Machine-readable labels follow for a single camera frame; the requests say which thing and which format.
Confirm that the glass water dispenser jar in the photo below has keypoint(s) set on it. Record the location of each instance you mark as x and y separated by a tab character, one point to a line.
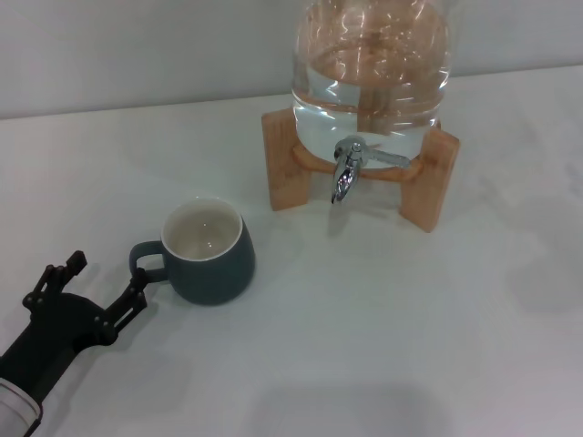
369	91

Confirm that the chrome dispenser faucet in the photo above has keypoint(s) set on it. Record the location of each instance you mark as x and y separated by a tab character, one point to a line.
345	177

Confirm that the dark teal ceramic cup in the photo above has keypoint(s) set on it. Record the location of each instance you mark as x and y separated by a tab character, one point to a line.
214	277

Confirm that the wooden dispenser stand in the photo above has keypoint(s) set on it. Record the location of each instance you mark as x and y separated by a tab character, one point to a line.
282	159

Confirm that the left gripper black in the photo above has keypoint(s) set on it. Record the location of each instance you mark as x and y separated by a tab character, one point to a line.
59	323

